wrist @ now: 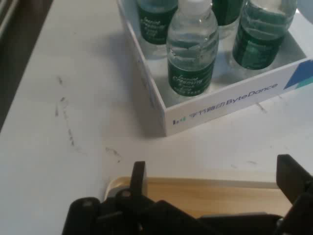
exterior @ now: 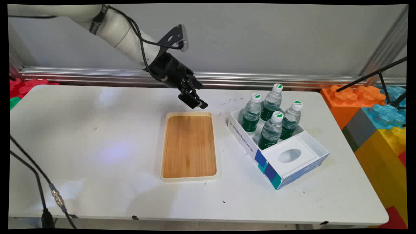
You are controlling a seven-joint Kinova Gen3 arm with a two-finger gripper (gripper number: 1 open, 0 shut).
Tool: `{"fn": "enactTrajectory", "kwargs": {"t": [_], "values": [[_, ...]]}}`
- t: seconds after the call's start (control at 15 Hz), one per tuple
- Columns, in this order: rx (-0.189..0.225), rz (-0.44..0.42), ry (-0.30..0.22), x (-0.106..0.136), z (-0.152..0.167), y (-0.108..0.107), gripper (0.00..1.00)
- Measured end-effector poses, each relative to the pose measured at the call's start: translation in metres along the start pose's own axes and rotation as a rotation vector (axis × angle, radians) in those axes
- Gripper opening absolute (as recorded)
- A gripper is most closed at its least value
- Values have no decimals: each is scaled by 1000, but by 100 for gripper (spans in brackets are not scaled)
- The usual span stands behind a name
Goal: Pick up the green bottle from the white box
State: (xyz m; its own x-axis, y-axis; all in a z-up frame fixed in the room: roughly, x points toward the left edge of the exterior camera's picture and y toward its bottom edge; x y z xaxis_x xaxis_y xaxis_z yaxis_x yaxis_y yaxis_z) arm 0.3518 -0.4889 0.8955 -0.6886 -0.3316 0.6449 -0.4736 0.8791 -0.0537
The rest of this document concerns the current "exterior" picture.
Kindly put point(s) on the grey giant building block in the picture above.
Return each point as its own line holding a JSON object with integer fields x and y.
{"x": 359, "y": 128}

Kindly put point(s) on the slanted aluminium frame post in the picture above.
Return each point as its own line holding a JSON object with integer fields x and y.
{"x": 386, "y": 42}

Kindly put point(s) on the orange giant building block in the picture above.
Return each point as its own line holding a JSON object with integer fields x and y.
{"x": 346, "y": 104}

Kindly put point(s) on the blue giant building block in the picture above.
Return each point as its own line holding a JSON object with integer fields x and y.
{"x": 386, "y": 115}

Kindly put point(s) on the white blue cardboard box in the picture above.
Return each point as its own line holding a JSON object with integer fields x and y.
{"x": 289, "y": 162}

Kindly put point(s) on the yellow giant building block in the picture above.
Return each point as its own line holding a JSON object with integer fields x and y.
{"x": 386, "y": 165}

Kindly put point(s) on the horizontal aluminium frame rail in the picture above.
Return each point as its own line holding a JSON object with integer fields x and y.
{"x": 260, "y": 79}

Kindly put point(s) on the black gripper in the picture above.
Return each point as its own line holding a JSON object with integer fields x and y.
{"x": 169, "y": 70}

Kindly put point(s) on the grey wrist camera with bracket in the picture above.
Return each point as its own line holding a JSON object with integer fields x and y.
{"x": 177, "y": 36}

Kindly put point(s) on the bamboo tray cream rim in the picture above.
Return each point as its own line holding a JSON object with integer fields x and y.
{"x": 189, "y": 146}

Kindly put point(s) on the green giant building block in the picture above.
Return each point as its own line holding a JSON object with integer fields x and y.
{"x": 14, "y": 102}

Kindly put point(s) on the red studded building block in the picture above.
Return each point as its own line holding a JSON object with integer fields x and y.
{"x": 27, "y": 86}

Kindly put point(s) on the water bottle green label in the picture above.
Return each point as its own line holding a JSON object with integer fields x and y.
{"x": 270, "y": 131}
{"x": 271, "y": 102}
{"x": 290, "y": 122}
{"x": 251, "y": 117}

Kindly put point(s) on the red giant building block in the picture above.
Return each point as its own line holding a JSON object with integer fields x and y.
{"x": 397, "y": 219}

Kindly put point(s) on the black tripod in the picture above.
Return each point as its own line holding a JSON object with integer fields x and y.
{"x": 383, "y": 83}

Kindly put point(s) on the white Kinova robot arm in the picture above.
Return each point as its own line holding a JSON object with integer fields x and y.
{"x": 117, "y": 31}

